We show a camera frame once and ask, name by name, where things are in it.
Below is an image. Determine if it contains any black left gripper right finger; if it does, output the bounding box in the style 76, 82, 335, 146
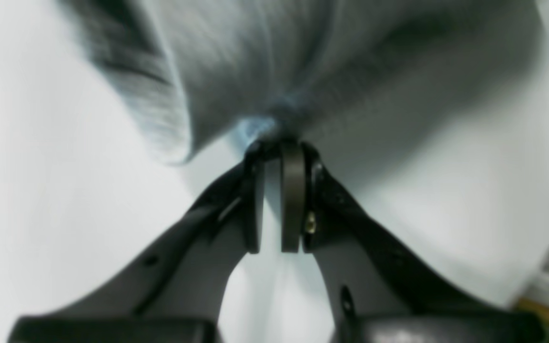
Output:
280, 142, 544, 343

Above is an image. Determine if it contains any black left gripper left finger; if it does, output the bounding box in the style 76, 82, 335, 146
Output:
8, 142, 266, 343

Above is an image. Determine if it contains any grey T-shirt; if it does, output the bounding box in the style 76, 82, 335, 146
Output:
57, 0, 539, 164

